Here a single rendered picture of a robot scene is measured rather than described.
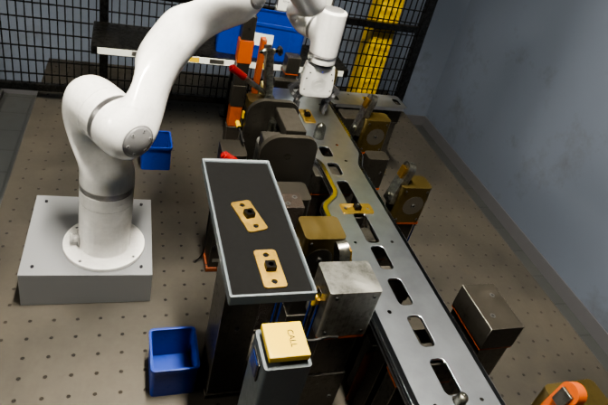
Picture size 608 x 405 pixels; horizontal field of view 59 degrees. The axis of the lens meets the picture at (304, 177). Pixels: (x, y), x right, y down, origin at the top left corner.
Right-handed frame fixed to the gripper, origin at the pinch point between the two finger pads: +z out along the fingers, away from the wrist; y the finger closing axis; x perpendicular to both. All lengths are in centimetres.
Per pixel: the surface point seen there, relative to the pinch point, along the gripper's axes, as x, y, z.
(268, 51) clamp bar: -1.8, -16.9, -17.6
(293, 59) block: 26.7, 0.7, -4.7
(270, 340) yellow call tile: -96, -36, -13
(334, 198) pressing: -42.7, -4.8, 2.6
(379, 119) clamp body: -7.5, 20.9, -1.7
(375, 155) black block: -20.1, 16.1, 3.8
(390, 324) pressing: -82, -6, 3
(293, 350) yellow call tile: -98, -33, -13
